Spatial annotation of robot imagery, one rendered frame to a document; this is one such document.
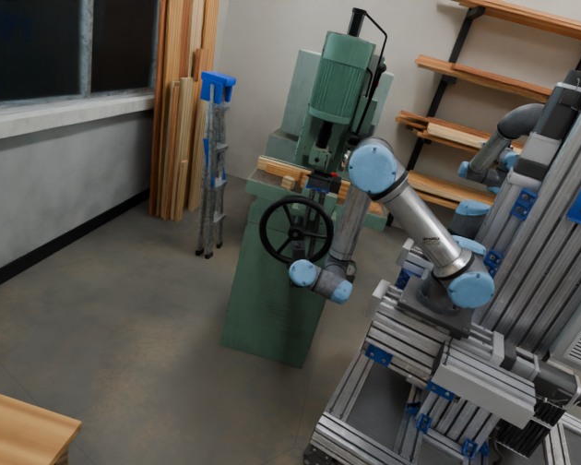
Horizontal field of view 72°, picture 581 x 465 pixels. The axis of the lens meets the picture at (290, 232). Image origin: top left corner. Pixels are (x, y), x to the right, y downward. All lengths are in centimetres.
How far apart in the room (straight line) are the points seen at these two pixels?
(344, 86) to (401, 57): 239
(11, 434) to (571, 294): 157
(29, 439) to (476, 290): 112
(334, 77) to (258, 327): 118
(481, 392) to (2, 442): 120
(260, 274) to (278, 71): 264
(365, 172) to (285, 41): 317
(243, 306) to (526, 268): 119
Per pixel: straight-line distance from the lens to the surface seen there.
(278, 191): 166
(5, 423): 120
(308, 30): 406
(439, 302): 133
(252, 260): 181
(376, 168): 101
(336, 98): 165
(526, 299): 152
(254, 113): 420
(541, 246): 146
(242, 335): 206
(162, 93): 299
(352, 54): 164
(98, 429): 181
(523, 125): 172
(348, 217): 123
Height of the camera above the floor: 145
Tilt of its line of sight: 25 degrees down
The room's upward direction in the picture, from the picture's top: 16 degrees clockwise
